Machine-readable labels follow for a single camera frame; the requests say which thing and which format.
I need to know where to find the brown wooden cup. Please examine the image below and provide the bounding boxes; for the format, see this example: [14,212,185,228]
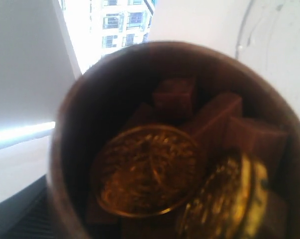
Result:
[47,41,300,239]

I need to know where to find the gold coin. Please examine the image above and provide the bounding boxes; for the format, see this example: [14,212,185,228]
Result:
[177,151,268,239]
[90,124,206,218]

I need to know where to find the clear plastic shaker cup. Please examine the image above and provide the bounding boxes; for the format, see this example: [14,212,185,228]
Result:
[237,0,300,104]

